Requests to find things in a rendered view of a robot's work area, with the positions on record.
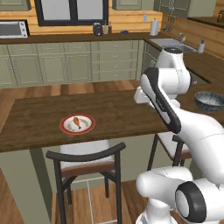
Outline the white paper towel roll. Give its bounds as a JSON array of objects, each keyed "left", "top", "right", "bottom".
[{"left": 149, "top": 17, "right": 161, "bottom": 37}]

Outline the silver tap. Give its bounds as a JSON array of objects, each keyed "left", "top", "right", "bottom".
[{"left": 178, "top": 31, "right": 187, "bottom": 45}]

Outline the red rimmed white plate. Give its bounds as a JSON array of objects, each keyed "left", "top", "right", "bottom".
[{"left": 59, "top": 113, "right": 96, "bottom": 136}]

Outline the white soap dispenser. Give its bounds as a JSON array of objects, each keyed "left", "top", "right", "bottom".
[{"left": 197, "top": 39, "right": 206, "bottom": 54}]

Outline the blue grey patterned bowl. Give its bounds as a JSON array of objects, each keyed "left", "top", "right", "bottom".
[{"left": 193, "top": 91, "right": 224, "bottom": 114}]

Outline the green base cupboard run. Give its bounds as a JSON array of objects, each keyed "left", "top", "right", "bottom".
[
  {"left": 0, "top": 39, "right": 140, "bottom": 89},
  {"left": 141, "top": 40, "right": 162, "bottom": 77}
]

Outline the brown chicken drumstick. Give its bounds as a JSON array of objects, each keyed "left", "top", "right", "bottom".
[{"left": 72, "top": 116, "right": 83, "bottom": 131}]

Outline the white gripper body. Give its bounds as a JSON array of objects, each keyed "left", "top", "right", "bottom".
[{"left": 134, "top": 87, "right": 156, "bottom": 108}]

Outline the black hob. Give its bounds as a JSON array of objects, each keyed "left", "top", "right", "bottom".
[{"left": 188, "top": 71, "right": 212, "bottom": 87}]

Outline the dark wooden chair, white cushion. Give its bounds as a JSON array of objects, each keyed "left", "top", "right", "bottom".
[
  {"left": 146, "top": 131, "right": 193, "bottom": 176},
  {"left": 45, "top": 139, "right": 127, "bottom": 224}
]

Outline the silver toaster oven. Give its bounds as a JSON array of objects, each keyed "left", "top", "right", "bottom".
[{"left": 0, "top": 19, "right": 31, "bottom": 39}]

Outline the green wall cupboard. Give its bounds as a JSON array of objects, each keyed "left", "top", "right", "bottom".
[
  {"left": 0, "top": 0, "right": 32, "bottom": 12},
  {"left": 111, "top": 0, "right": 156, "bottom": 11}
]

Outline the grey sink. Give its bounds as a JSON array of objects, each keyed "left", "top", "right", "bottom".
[{"left": 149, "top": 38, "right": 198, "bottom": 53}]

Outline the black framed window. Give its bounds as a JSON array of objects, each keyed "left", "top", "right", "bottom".
[{"left": 33, "top": 0, "right": 109, "bottom": 27}]

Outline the hanging kitchen tools rail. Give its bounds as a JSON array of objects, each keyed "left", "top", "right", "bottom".
[{"left": 162, "top": 13, "right": 178, "bottom": 33}]

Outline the tall green cupboard unit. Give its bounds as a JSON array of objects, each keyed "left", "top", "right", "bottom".
[{"left": 153, "top": 0, "right": 217, "bottom": 19}]

